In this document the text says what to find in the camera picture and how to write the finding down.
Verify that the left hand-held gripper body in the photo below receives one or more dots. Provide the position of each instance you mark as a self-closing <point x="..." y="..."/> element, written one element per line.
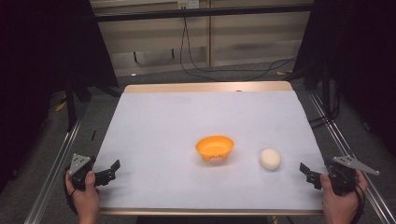
<point x="78" y="174"/>

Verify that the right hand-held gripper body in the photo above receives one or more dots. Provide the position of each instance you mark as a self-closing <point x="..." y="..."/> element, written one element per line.
<point x="344" y="179"/>

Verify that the white round bun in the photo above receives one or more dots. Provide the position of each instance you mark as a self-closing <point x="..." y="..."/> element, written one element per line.
<point x="270" y="159"/>

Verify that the orange plastic bowl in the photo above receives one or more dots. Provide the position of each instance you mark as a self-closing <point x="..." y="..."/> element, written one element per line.
<point x="214" y="149"/>

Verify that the person's left hand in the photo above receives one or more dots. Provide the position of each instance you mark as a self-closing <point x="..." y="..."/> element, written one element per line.
<point x="85" y="200"/>

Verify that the person's right hand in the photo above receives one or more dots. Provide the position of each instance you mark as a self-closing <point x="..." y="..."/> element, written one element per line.
<point x="341" y="207"/>

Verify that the small black stick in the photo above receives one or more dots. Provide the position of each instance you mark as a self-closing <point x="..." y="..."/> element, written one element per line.
<point x="93" y="134"/>

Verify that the white table mat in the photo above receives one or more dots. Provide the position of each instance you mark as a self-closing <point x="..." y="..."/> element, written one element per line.
<point x="174" y="174"/>

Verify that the black metal stand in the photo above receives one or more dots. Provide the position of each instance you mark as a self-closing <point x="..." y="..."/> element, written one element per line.
<point x="70" y="105"/>
<point x="326" y="93"/>

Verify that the yellow tape piece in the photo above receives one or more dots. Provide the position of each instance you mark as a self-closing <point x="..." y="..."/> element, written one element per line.
<point x="281" y="73"/>
<point x="60" y="106"/>

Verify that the black curtain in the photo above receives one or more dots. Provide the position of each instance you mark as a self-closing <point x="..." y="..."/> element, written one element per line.
<point x="34" y="77"/>
<point x="361" y="62"/>

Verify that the black horizontal bar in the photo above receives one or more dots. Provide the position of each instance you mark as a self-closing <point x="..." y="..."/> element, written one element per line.
<point x="202" y="12"/>

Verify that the metal floor rail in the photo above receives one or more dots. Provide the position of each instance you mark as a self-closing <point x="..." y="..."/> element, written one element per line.
<point x="54" y="174"/>
<point x="345" y="146"/>

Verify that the white wall socket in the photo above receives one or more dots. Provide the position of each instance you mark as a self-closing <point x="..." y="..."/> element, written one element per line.
<point x="188" y="4"/>

